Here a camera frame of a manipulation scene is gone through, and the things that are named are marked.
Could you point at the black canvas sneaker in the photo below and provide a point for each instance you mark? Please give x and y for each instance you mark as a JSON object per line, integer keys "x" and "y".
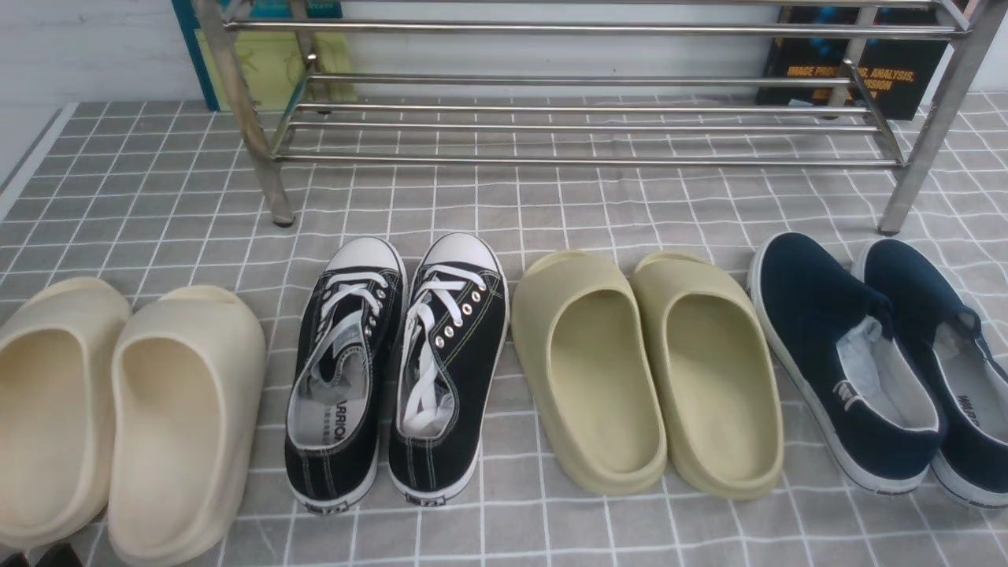
{"x": 456, "y": 322}
{"x": 345, "y": 347}

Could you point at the navy slip-on shoe left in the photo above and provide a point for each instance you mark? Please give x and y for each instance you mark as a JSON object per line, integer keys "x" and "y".
{"x": 835, "y": 337}

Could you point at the navy slip-on shoe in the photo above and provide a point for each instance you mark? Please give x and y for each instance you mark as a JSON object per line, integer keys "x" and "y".
{"x": 835, "y": 337}
{"x": 944, "y": 339}

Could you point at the metal shoe rack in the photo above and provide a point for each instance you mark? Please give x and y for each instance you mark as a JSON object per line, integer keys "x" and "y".
{"x": 850, "y": 111}

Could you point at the navy slip-on shoe right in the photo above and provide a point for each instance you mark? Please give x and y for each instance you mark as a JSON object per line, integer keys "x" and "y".
{"x": 944, "y": 339}

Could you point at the olive slipper left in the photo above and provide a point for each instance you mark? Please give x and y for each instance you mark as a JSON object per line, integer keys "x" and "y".
{"x": 578, "y": 334}

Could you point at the olive slipper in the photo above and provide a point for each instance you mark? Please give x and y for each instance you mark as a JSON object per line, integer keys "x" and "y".
{"x": 713, "y": 370}
{"x": 578, "y": 334}

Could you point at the olive slipper right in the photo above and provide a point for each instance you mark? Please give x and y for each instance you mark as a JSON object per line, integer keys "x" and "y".
{"x": 713, "y": 370}

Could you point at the cream slipper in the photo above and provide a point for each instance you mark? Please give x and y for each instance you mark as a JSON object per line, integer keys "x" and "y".
{"x": 187, "y": 375}
{"x": 57, "y": 410}

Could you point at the black image processing book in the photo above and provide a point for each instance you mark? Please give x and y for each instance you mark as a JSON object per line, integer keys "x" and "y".
{"x": 896, "y": 72}

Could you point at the cream slipper far left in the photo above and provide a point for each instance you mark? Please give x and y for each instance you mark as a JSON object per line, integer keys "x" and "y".
{"x": 57, "y": 410}

